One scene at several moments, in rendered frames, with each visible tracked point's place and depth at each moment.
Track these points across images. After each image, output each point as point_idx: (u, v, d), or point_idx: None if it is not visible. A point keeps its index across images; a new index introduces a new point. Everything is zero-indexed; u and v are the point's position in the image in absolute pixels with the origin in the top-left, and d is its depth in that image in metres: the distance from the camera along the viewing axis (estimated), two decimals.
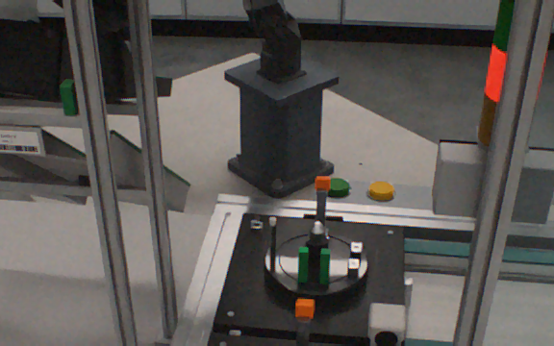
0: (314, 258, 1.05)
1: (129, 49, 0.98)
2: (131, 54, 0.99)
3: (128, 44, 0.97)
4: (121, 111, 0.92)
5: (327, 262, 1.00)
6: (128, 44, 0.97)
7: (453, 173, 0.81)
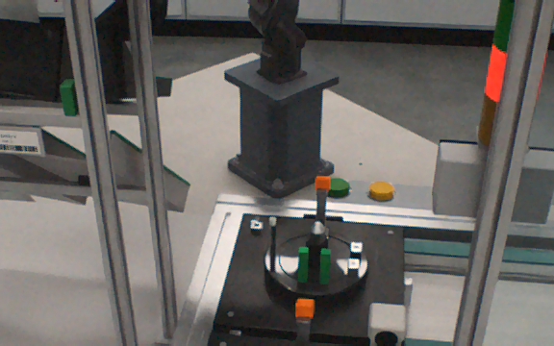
0: (314, 258, 1.05)
1: (129, 49, 0.98)
2: (131, 54, 0.99)
3: (128, 44, 0.97)
4: (121, 111, 0.92)
5: (327, 262, 1.00)
6: (128, 44, 0.97)
7: (453, 173, 0.81)
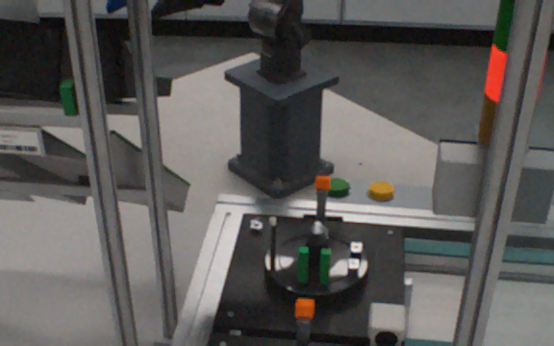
0: (314, 258, 1.05)
1: (129, 49, 0.98)
2: (131, 54, 0.99)
3: (128, 44, 0.97)
4: (121, 111, 0.92)
5: (327, 262, 1.00)
6: (128, 44, 0.97)
7: (453, 173, 0.81)
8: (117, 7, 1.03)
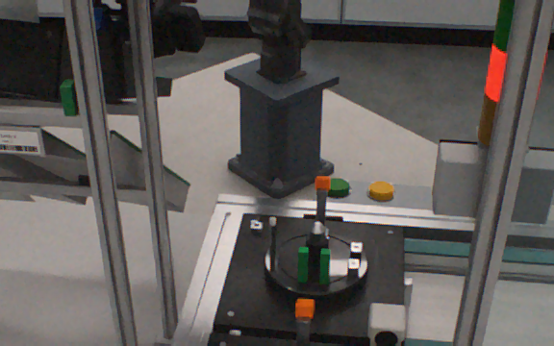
0: (314, 258, 1.05)
1: None
2: None
3: (128, 44, 0.97)
4: (121, 111, 0.92)
5: (327, 262, 1.00)
6: (128, 44, 0.97)
7: (453, 173, 0.81)
8: None
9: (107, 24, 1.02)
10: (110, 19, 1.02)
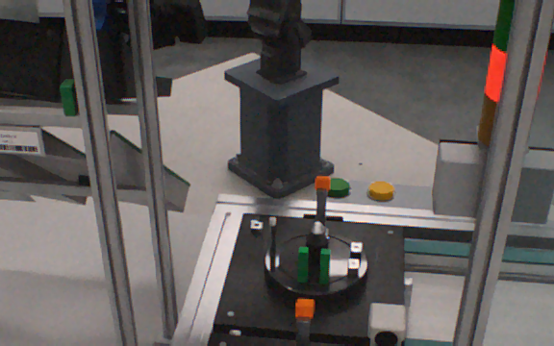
0: (314, 258, 1.05)
1: None
2: None
3: None
4: (121, 111, 0.92)
5: (327, 262, 1.00)
6: None
7: (453, 173, 0.81)
8: None
9: (112, 16, 1.02)
10: (114, 12, 1.02)
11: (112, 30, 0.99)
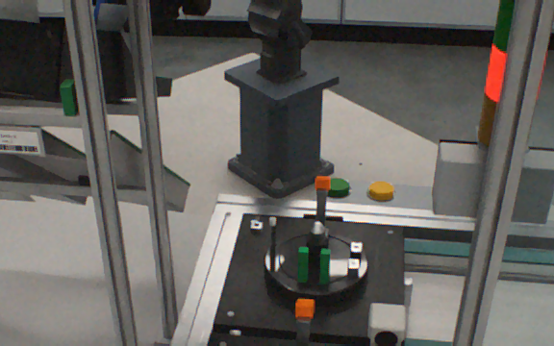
0: (314, 258, 1.05)
1: None
2: None
3: None
4: (121, 111, 0.92)
5: (327, 262, 1.00)
6: None
7: (453, 173, 0.81)
8: None
9: None
10: None
11: (115, 3, 0.98)
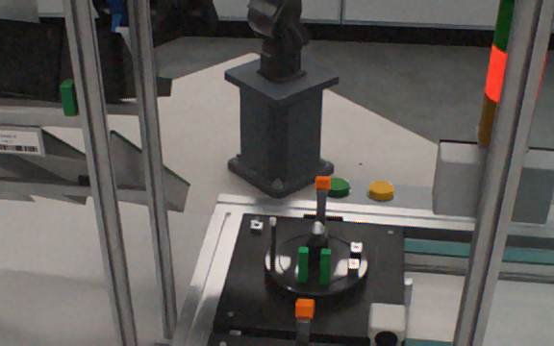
0: (314, 258, 1.05)
1: None
2: None
3: None
4: (121, 111, 0.92)
5: (327, 262, 1.00)
6: None
7: (453, 173, 0.81)
8: None
9: (128, 12, 1.09)
10: None
11: None
